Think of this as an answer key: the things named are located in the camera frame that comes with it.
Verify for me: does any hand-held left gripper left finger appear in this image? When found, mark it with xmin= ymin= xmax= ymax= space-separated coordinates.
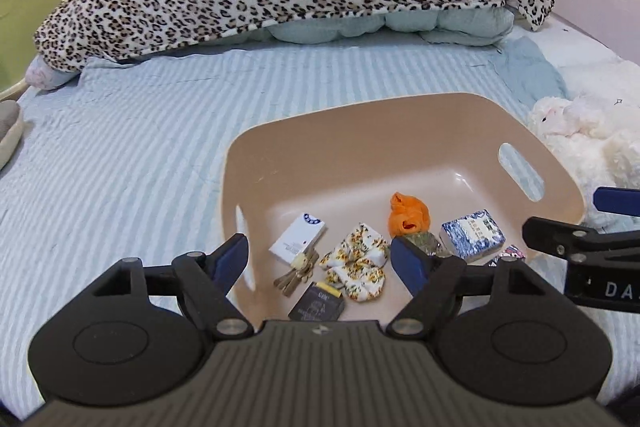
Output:
xmin=92 ymin=233 xmax=255 ymax=341

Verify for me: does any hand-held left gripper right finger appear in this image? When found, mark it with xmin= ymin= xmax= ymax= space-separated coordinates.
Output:
xmin=389 ymin=236 xmax=547 ymax=338

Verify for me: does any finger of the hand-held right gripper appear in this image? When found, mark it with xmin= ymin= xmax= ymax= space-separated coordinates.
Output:
xmin=593 ymin=186 xmax=640 ymax=216
xmin=522 ymin=216 xmax=602 ymax=261

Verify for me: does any green snack packet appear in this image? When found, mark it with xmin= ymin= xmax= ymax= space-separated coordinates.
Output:
xmin=406 ymin=230 xmax=454 ymax=259

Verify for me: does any orange cloth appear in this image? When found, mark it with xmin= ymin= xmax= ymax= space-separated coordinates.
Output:
xmin=388 ymin=191 xmax=431 ymax=239

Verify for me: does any pink cartoon print box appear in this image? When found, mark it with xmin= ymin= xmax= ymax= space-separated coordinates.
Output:
xmin=483 ymin=245 xmax=527 ymax=268

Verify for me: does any floral fabric scrunchie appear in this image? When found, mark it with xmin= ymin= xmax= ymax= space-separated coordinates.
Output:
xmin=319 ymin=222 xmax=391 ymax=304

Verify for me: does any bunch of keys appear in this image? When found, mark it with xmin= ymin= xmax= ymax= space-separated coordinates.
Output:
xmin=273 ymin=251 xmax=321 ymax=297

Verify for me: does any blue white tissue packet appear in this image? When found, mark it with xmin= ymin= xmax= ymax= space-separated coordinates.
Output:
xmin=439 ymin=208 xmax=506 ymax=264

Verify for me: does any white small box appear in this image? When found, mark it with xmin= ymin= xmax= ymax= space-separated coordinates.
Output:
xmin=268 ymin=212 xmax=327 ymax=266

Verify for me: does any black small box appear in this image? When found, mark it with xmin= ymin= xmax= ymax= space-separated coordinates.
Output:
xmin=288 ymin=281 xmax=346 ymax=322

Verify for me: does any beige plastic storage bin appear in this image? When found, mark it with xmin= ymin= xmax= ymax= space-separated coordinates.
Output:
xmin=220 ymin=92 xmax=585 ymax=324

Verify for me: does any white fluffy plush toy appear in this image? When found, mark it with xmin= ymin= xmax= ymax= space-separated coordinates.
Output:
xmin=528 ymin=93 xmax=640 ymax=229

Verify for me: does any blue striped bed quilt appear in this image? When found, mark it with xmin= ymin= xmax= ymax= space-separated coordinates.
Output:
xmin=0 ymin=34 xmax=568 ymax=413

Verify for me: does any light blue pillow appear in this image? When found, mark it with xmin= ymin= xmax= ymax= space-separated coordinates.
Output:
xmin=267 ymin=7 xmax=516 ymax=48

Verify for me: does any grey plush toy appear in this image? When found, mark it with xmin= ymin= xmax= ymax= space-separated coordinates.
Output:
xmin=0 ymin=99 xmax=25 ymax=171

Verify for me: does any pink floral pillow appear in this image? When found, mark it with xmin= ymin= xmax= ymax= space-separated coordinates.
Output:
xmin=26 ymin=56 xmax=81 ymax=92

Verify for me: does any green wooden cabinet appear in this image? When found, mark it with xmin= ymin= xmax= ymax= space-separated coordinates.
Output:
xmin=0 ymin=0 xmax=82 ymax=94

